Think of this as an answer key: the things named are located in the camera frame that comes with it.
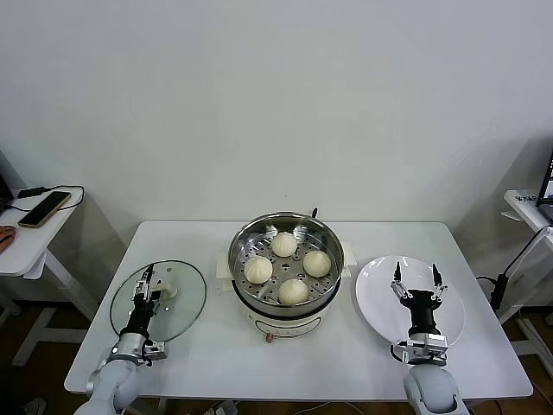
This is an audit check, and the round glass lid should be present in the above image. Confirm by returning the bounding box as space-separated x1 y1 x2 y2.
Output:
109 259 208 345

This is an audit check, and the gold edged smartphone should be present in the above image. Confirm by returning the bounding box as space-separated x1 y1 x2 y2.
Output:
16 191 72 230

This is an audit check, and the white floor power strip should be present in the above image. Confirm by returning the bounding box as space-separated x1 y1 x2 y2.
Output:
207 399 237 415

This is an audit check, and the white side table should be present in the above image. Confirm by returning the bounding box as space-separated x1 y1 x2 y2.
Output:
0 186 94 368
496 188 553 360

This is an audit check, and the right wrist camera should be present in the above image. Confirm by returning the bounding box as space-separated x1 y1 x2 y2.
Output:
391 332 449 367

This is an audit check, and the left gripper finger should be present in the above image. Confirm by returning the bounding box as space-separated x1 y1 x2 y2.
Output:
146 279 165 315
130 263 155 304

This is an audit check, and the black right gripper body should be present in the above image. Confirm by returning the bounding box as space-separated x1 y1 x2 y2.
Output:
399 288 441 334

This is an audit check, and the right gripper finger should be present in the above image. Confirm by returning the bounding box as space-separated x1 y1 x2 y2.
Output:
430 262 449 303
390 261 411 302

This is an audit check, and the white steamed baozi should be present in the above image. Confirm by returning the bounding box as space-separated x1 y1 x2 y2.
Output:
244 255 274 285
277 278 310 306
270 231 298 259
302 249 333 278

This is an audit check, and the white round plate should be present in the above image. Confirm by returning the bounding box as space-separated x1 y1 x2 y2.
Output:
354 255 467 347

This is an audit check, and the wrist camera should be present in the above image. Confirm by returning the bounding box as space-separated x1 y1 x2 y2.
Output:
391 332 449 367
140 340 168 367

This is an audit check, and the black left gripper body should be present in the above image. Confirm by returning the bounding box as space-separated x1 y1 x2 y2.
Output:
127 297 157 336

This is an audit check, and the stainless steel steamer basket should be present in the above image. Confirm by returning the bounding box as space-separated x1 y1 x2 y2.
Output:
227 211 346 316

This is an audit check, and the thin black charging cable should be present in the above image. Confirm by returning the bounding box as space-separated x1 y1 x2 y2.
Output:
7 185 85 216

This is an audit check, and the black device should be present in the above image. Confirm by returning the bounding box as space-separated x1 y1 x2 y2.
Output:
0 175 14 213

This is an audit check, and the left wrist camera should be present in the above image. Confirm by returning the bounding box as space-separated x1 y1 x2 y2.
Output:
140 340 168 367

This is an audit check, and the black laptop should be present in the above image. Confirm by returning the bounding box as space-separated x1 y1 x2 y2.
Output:
535 146 553 226

